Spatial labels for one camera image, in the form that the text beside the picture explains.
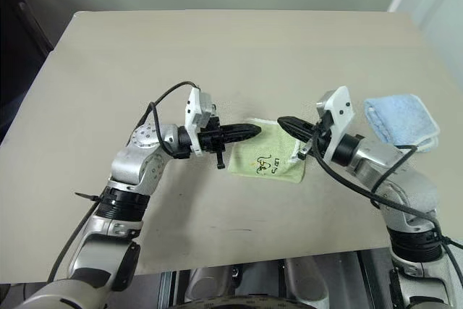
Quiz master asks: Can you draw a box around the grey rounded shape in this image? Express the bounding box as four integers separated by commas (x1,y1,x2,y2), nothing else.
184,265,240,305
284,258,329,306

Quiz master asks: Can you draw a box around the folded light blue towel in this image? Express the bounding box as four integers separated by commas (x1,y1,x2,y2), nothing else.
362,94,441,153

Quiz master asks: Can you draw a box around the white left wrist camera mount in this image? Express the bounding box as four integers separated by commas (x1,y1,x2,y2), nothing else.
184,87,215,158

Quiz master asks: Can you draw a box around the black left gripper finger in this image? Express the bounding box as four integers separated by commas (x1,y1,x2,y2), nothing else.
221,131,260,143
221,123,262,135

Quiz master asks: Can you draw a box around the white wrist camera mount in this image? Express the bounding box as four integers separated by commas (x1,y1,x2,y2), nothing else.
315,86,354,164
184,87,215,158

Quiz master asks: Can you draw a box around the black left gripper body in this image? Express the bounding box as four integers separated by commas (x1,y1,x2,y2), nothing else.
197,115,228,171

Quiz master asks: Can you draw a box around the aluminium frame rail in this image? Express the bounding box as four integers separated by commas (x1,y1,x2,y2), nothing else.
158,271,182,309
357,249,394,309

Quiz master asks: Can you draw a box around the light green towel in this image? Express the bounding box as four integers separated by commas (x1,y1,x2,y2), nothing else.
226,117,307,184

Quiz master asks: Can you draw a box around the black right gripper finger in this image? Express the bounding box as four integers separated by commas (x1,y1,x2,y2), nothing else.
277,119,314,140
277,116,316,135

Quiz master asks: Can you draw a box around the black chair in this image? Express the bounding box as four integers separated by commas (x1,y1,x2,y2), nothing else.
0,0,55,145

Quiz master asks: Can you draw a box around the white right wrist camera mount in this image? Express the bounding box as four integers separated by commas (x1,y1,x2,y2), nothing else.
315,86,354,164

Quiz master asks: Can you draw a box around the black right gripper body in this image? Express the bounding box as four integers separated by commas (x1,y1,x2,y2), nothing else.
298,109,336,160

